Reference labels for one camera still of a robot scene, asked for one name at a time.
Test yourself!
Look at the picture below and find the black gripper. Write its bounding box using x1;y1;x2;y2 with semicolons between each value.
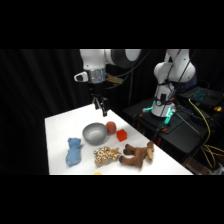
88;81;110;118

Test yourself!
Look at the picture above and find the cardboard box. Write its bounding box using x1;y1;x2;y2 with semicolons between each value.
183;156;224;176

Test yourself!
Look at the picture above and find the red cube block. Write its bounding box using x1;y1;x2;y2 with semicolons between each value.
115;128;129;143

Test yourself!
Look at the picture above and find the grey bowl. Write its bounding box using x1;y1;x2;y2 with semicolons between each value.
81;121;108;146

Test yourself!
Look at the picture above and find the black curtain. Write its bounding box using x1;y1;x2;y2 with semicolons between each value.
0;49;224;176

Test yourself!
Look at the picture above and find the black laptop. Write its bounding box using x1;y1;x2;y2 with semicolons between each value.
179;85;224;108

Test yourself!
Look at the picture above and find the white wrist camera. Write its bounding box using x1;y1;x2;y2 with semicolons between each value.
73;71;89;83

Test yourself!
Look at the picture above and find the black robot stand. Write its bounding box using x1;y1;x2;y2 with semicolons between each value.
122;97;224;165

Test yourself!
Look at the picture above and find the orange ball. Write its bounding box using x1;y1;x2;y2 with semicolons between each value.
105;120;117;135

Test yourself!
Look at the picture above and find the yellow cable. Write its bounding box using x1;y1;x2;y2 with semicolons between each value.
187;98;224;169

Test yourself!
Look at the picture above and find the brown plush dog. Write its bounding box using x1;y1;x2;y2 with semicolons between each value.
118;140;156;169

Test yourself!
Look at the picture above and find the blue sock toy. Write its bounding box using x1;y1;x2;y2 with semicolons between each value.
65;136;83;167

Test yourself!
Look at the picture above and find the spotted leopard plush toy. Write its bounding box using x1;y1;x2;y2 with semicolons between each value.
92;146;122;167

